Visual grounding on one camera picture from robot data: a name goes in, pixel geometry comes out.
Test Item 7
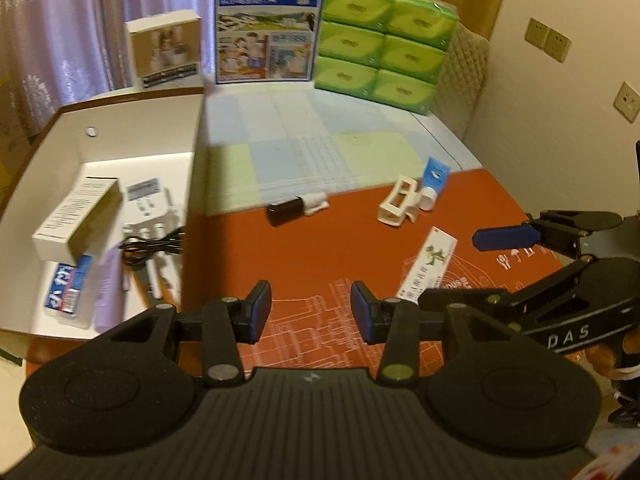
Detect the checked bed sheet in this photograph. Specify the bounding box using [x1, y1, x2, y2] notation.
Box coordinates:
[202, 77, 483, 216]

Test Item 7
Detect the black cable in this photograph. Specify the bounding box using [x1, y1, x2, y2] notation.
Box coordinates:
[120, 227, 188, 273]

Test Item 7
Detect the white storage box brown rim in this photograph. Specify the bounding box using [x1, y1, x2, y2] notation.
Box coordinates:
[0, 87, 206, 361]

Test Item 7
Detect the white cable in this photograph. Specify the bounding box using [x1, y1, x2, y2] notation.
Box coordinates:
[122, 252, 183, 306]

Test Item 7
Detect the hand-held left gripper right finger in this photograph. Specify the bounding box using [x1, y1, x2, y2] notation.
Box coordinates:
[350, 281, 531, 387]

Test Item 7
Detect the long white carton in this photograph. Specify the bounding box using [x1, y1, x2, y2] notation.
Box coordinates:
[31, 176, 123, 263]

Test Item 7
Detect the long white box green print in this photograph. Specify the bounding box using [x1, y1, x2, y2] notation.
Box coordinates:
[395, 226, 458, 306]

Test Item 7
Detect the bundle of green tissue packs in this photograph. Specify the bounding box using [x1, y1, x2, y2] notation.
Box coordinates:
[314, 0, 460, 116]

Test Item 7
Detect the person's right hand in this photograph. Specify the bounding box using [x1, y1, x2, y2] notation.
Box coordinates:
[587, 342, 626, 376]

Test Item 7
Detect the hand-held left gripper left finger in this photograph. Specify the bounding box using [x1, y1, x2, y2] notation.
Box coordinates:
[100, 280, 273, 387]

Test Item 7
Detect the orange printed mat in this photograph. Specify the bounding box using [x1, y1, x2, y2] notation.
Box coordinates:
[25, 167, 601, 376]

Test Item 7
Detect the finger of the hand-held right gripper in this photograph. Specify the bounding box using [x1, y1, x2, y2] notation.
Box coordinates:
[419, 257, 621, 331]
[472, 210, 623, 261]

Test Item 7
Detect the white brown humidifier box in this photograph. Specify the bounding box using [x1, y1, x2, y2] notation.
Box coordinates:
[124, 9, 205, 91]

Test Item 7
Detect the beige quilted headboard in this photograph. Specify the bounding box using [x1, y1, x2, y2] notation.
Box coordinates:
[430, 25, 491, 141]

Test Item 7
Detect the purple curtain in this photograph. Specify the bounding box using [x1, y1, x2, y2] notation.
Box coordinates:
[0, 0, 221, 136]

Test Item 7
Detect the white power adapter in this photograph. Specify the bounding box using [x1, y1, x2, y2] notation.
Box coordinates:
[121, 176, 181, 233]

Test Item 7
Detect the dark bottle with white cap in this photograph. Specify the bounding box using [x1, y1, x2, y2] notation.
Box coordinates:
[266, 191, 331, 226]

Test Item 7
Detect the blue white tube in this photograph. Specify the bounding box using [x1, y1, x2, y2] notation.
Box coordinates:
[417, 156, 451, 211]

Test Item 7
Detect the blue milk carton box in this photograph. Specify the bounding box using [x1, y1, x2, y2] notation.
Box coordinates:
[214, 0, 331, 86]

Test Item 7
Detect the beige wall socket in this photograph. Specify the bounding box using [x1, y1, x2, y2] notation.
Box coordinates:
[542, 27, 572, 61]
[612, 81, 640, 123]
[525, 16, 551, 46]

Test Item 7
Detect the cream hair clip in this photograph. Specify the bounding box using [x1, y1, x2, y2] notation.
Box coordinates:
[376, 174, 423, 228]

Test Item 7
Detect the blue toothpaste box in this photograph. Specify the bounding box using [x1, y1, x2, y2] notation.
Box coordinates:
[41, 254, 98, 330]

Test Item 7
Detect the red white packet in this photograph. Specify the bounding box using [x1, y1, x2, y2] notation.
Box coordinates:
[575, 447, 640, 480]

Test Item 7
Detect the purple tube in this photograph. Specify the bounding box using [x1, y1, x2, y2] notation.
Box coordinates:
[92, 250, 126, 333]

